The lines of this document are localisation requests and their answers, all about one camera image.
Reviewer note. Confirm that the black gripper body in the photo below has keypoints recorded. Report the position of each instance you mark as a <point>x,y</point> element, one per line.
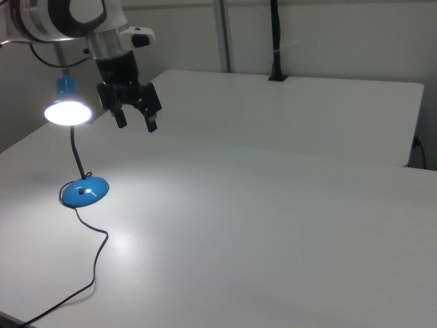
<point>117,73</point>

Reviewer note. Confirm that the blue gooseneck desk lamp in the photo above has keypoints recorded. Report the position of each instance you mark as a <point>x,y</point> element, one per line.
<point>85,191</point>

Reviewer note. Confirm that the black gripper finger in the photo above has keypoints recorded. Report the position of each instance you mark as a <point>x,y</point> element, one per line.
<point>120,118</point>
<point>151,123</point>

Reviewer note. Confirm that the black clamped camera pole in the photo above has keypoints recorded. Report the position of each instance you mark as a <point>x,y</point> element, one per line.
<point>277,34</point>

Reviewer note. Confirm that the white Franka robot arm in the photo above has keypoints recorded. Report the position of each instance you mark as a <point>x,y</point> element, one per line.
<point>41,17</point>

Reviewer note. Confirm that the white side table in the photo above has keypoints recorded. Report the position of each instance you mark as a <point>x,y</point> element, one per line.
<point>273,112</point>

